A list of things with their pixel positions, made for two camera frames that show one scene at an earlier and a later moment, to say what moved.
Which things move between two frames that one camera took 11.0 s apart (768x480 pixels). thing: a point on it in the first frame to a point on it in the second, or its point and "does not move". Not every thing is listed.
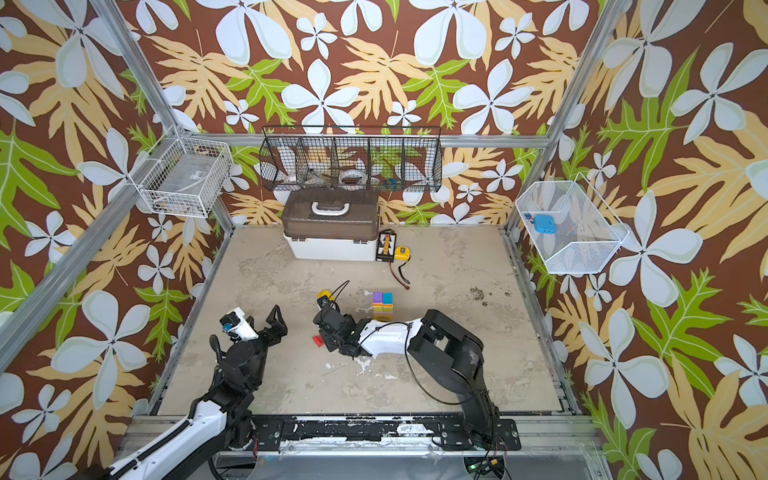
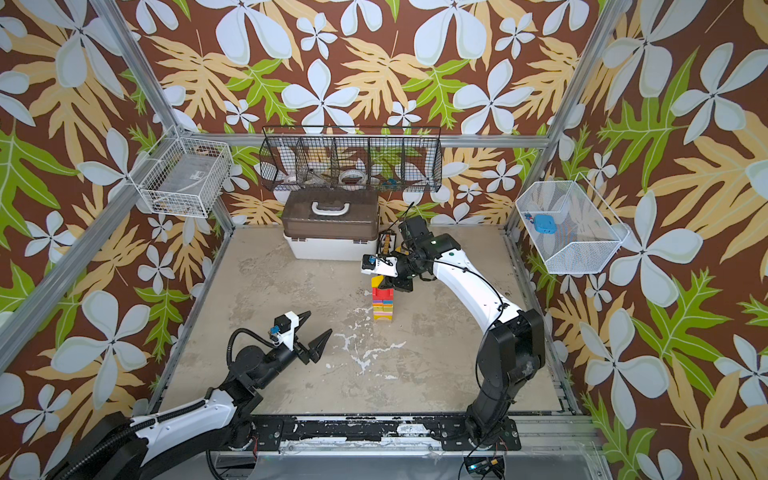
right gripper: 330,316 to 399,273
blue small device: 545,223 does not move
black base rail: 372,432 does not move
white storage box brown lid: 332,224 does not move
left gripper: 244,346 to 300,347
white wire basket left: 186,177 does not move
